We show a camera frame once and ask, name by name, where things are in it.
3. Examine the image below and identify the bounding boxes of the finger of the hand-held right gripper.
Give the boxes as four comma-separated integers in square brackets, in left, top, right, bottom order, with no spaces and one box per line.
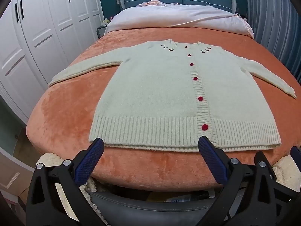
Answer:
[290,146,301,164]

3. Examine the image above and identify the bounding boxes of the dark bedside table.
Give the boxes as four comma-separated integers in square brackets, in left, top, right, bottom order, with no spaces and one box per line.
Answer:
[96,25,109,38]

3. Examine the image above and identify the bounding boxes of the orange plush blanket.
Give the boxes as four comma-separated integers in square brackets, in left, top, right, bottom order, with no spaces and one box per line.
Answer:
[25,26,301,192]

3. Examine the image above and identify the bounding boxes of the white panelled wardrobe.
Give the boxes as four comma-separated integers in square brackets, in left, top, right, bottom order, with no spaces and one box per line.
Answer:
[0,0,104,126]

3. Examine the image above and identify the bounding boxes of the white panelled furniture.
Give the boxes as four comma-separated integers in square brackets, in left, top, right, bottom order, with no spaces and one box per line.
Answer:
[0,147,36,190]

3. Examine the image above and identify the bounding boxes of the grey-blue curtain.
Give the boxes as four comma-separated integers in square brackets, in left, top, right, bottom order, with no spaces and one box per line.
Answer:
[245,0,301,86]

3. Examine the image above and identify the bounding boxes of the white duvet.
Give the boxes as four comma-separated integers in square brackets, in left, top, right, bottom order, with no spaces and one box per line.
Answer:
[104,3,255,39]

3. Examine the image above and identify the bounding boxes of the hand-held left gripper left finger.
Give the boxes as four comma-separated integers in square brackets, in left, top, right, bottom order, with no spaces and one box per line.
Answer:
[25,137,107,226]

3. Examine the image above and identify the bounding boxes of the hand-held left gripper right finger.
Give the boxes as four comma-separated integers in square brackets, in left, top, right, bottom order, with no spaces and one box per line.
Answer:
[198,135,299,226]

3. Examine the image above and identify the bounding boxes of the pink crumpled cloth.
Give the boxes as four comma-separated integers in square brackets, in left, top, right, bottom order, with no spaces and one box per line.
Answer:
[137,0,179,7]

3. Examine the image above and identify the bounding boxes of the cream fluffy rug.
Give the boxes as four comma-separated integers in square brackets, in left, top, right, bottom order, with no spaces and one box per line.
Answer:
[35,153,297,217]

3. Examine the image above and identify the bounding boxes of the cream knit cardigan red buttons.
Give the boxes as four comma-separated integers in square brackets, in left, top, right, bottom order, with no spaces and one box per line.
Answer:
[48,39,297,153]

